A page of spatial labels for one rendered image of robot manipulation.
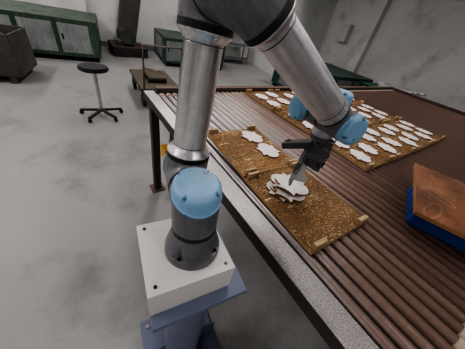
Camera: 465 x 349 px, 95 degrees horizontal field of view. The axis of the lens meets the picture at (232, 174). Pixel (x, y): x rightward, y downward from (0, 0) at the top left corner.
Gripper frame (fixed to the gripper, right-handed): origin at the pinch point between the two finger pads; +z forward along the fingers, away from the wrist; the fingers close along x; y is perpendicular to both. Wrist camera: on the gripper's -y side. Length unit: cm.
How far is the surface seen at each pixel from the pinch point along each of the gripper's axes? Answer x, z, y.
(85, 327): -76, 103, -55
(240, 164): 1.1, 9.3, -26.4
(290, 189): -3.8, 3.5, 1.2
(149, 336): -56, 102, -26
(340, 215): 5.3, 9.3, 21.8
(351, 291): -22.5, 11.7, 33.7
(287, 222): -14.9, 9.3, 7.1
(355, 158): 65, 9, 16
